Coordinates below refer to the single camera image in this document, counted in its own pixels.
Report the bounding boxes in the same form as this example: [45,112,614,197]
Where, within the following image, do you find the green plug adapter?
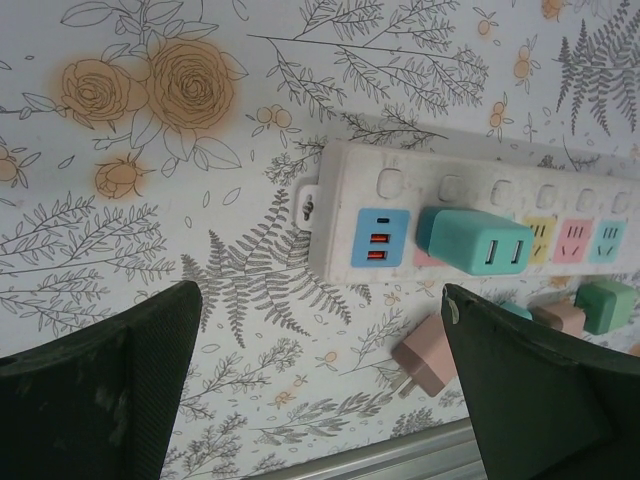
[573,280,635,336]

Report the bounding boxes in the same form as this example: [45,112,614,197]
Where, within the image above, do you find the teal plug adapter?
[498,298,534,322]
[416,207,535,277]

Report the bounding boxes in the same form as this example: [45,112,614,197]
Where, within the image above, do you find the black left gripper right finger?
[443,282,640,480]

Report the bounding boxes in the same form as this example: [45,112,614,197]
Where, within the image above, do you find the pink plug adapter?
[390,313,456,400]
[532,301,587,336]

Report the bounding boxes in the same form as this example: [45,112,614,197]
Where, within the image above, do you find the white power strip coloured sockets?
[297,139,640,287]

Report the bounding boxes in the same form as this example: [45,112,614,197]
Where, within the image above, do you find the floral table cover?
[0,0,640,480]

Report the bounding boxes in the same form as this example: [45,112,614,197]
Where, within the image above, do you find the aluminium front rail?
[257,417,484,480]

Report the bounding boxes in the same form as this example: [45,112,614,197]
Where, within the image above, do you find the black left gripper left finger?
[0,279,203,480]

